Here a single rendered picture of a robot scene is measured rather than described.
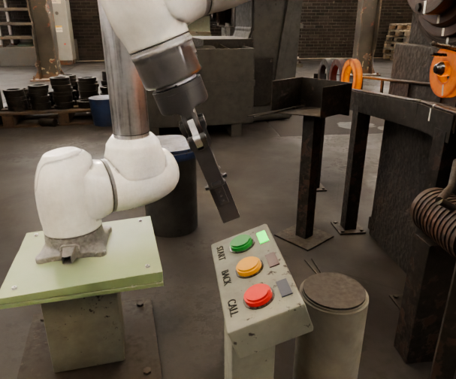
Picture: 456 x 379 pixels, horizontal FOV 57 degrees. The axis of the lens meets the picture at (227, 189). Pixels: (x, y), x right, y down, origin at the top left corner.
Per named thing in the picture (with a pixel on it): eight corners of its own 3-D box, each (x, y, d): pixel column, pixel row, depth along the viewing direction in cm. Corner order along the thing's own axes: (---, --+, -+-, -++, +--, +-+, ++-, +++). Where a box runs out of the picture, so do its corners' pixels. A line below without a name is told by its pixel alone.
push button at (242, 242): (252, 238, 75) (249, 230, 75) (256, 250, 72) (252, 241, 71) (231, 247, 75) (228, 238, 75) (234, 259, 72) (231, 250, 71)
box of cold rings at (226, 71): (234, 116, 452) (234, 37, 423) (254, 136, 377) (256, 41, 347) (135, 120, 433) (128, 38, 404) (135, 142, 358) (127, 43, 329)
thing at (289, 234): (292, 219, 220) (301, 77, 193) (336, 237, 202) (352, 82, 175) (266, 231, 207) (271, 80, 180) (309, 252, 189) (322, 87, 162)
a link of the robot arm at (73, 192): (37, 225, 120) (21, 150, 113) (100, 209, 129) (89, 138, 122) (49, 245, 107) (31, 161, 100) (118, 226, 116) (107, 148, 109)
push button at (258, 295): (270, 288, 62) (267, 278, 61) (276, 304, 58) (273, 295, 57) (245, 298, 62) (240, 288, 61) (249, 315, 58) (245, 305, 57)
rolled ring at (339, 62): (342, 58, 206) (349, 58, 207) (329, 58, 224) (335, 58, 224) (339, 97, 212) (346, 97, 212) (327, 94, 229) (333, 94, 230)
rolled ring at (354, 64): (338, 73, 212) (344, 73, 212) (344, 106, 206) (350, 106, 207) (351, 50, 194) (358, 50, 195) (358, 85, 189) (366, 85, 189)
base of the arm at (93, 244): (30, 272, 106) (25, 252, 104) (49, 235, 127) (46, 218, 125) (104, 263, 109) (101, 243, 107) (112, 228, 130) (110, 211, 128)
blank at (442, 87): (439, 49, 136) (430, 50, 136) (472, 40, 121) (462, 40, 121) (436, 98, 139) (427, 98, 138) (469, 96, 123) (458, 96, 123)
